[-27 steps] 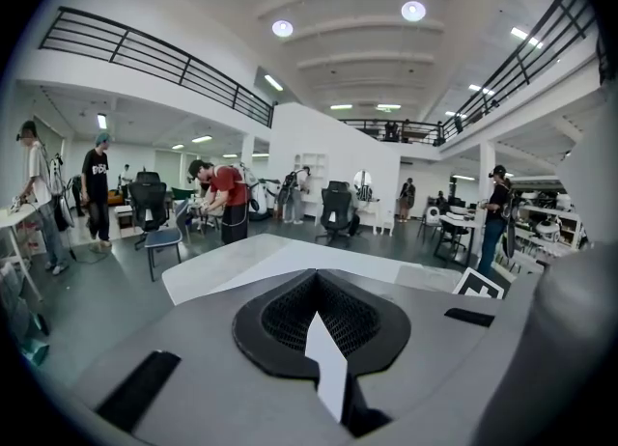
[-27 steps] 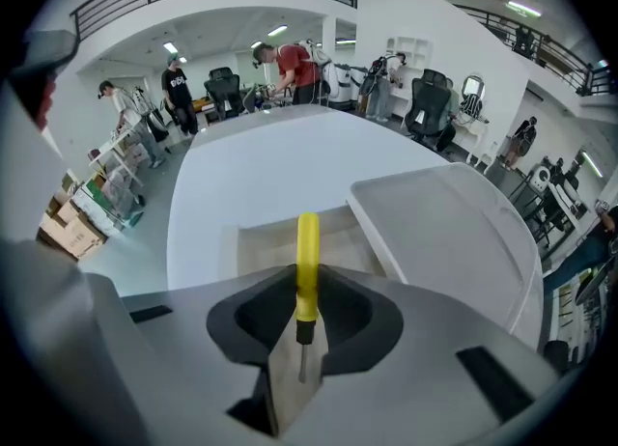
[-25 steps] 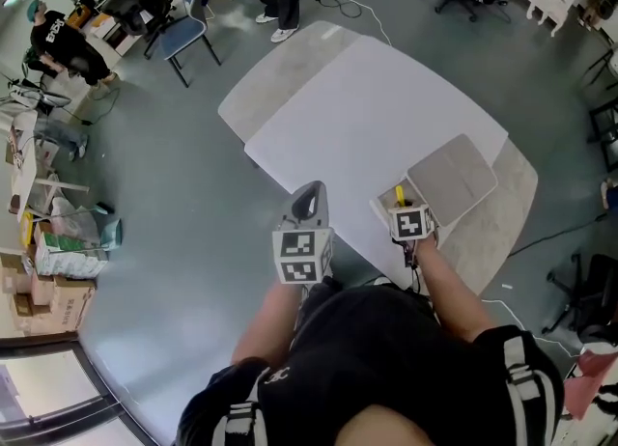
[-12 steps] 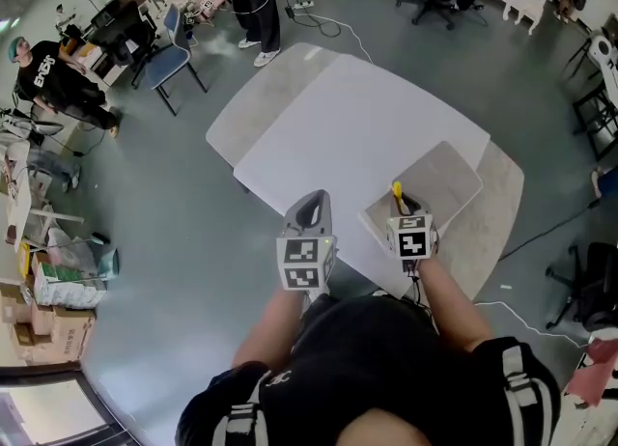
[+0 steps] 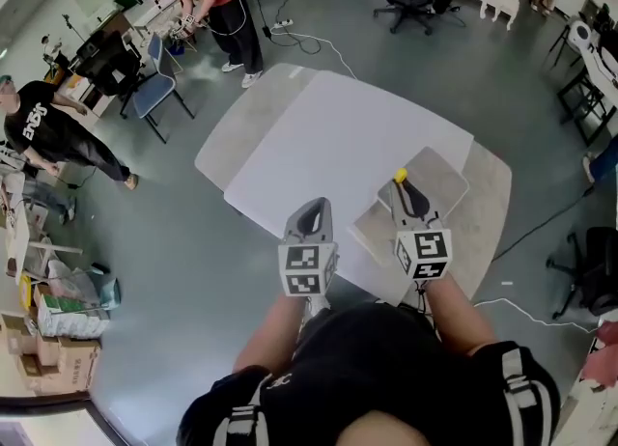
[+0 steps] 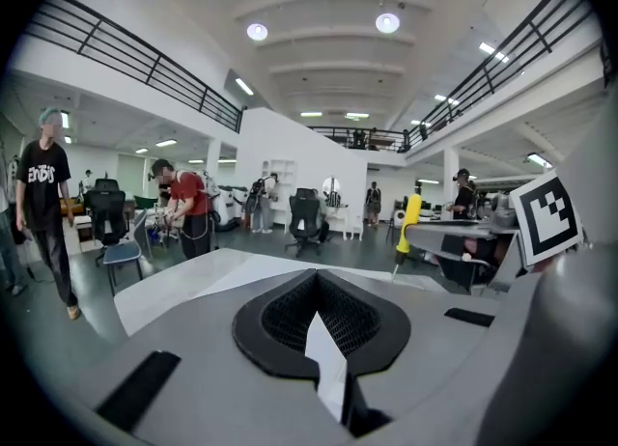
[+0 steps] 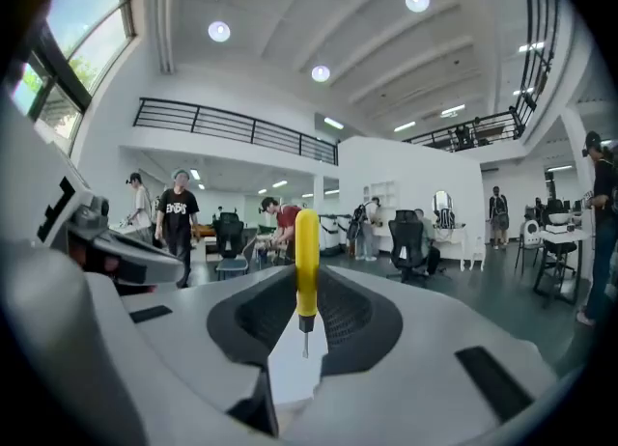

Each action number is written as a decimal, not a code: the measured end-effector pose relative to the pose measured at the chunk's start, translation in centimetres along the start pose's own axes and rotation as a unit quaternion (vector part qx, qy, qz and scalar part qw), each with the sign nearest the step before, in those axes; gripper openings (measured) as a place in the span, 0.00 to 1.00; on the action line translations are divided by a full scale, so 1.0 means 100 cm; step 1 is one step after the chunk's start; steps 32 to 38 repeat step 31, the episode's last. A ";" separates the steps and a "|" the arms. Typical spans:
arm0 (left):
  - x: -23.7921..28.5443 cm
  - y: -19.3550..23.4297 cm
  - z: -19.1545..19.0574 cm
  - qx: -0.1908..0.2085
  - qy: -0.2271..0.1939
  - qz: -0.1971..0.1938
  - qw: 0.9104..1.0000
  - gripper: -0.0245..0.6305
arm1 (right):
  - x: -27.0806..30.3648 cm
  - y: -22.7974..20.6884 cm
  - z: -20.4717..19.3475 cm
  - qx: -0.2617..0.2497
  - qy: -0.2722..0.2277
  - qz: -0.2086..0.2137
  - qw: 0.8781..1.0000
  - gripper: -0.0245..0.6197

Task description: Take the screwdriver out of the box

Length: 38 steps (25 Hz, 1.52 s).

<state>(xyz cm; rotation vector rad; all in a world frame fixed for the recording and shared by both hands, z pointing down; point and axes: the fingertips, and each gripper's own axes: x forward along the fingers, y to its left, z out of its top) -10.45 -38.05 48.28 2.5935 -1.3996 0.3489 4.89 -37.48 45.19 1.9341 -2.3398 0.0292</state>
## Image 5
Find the black mesh office chair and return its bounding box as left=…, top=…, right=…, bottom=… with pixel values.
left=70, top=29, right=147, bottom=120

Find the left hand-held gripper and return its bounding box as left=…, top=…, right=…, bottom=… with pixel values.
left=277, top=196, right=340, bottom=297

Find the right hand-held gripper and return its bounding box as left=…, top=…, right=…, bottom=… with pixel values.
left=387, top=179, right=453, bottom=282

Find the red cloth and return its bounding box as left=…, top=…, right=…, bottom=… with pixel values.
left=580, top=321, right=618, bottom=393

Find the blue folding chair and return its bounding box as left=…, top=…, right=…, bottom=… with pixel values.
left=119, top=32, right=196, bottom=145

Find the white paper sheet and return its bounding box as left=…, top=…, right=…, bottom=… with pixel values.
left=223, top=69, right=475, bottom=301

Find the person's left forearm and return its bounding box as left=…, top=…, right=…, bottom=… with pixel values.
left=232, top=291, right=311, bottom=374

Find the black swivel office chair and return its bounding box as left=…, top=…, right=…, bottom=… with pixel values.
left=546, top=225, right=618, bottom=321

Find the white thin floor cable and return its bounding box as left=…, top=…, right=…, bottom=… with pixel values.
left=471, top=296, right=601, bottom=335

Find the black metal frame table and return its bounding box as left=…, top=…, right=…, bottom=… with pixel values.
left=556, top=61, right=618, bottom=148

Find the small brown cardboard carton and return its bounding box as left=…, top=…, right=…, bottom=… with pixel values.
left=0, top=312, right=41, bottom=378

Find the black floor cable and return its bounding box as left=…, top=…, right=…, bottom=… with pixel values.
left=491, top=184, right=596, bottom=263

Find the person's right forearm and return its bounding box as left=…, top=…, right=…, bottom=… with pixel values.
left=423, top=271, right=499, bottom=356

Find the white green printed carton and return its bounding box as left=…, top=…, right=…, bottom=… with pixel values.
left=35, top=284, right=112, bottom=339

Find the person's black shirt torso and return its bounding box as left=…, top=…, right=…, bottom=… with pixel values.
left=176, top=300, right=562, bottom=446

